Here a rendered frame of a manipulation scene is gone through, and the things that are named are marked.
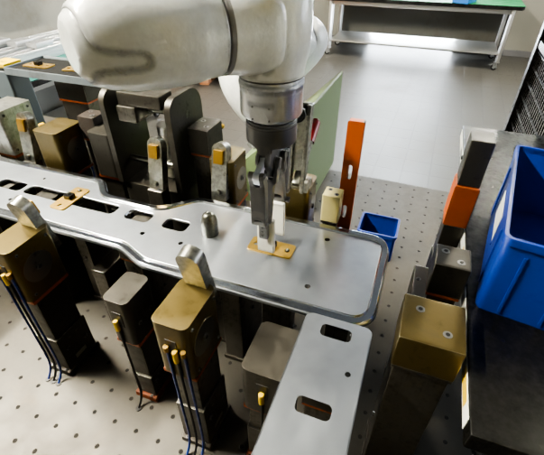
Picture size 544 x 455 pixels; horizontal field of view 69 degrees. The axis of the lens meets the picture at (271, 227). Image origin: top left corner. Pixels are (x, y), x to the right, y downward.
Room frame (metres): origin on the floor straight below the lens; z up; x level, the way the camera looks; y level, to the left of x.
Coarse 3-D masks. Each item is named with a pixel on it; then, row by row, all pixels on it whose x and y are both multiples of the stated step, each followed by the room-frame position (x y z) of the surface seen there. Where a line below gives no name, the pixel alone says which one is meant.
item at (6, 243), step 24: (0, 240) 0.52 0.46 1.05; (24, 240) 0.52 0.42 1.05; (48, 240) 0.55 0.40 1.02; (0, 264) 0.49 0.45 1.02; (24, 264) 0.50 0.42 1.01; (48, 264) 0.53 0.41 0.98; (24, 288) 0.48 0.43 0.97; (48, 288) 0.52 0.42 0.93; (24, 312) 0.48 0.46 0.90; (48, 312) 0.50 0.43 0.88; (72, 312) 0.54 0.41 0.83; (48, 336) 0.50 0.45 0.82; (72, 336) 0.52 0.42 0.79; (48, 360) 0.49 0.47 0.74; (72, 360) 0.50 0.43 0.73
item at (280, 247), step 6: (252, 240) 0.57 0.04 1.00; (252, 246) 0.55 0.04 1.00; (276, 246) 0.55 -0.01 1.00; (282, 246) 0.55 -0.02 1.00; (288, 246) 0.55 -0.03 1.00; (294, 246) 0.55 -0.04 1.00; (264, 252) 0.54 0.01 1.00; (276, 252) 0.54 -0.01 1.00; (282, 252) 0.54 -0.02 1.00; (288, 252) 0.54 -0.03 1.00; (288, 258) 0.52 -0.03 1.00
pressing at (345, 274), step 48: (0, 192) 0.74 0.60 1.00; (96, 192) 0.74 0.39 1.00; (96, 240) 0.58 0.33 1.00; (144, 240) 0.57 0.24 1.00; (192, 240) 0.57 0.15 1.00; (240, 240) 0.57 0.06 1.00; (288, 240) 0.57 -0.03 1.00; (336, 240) 0.57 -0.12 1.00; (240, 288) 0.45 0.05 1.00; (288, 288) 0.45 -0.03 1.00; (336, 288) 0.45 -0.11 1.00
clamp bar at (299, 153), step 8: (304, 104) 0.70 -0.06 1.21; (312, 104) 0.70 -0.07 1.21; (304, 112) 0.67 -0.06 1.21; (312, 112) 0.70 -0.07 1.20; (304, 120) 0.70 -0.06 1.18; (312, 120) 0.70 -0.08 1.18; (304, 128) 0.70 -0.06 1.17; (304, 136) 0.69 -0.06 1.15; (296, 144) 0.70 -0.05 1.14; (304, 144) 0.68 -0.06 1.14; (296, 152) 0.69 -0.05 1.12; (304, 152) 0.68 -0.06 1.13; (296, 160) 0.69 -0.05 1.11; (304, 160) 0.67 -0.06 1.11; (296, 168) 0.69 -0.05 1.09; (304, 168) 0.67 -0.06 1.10; (304, 176) 0.67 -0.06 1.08
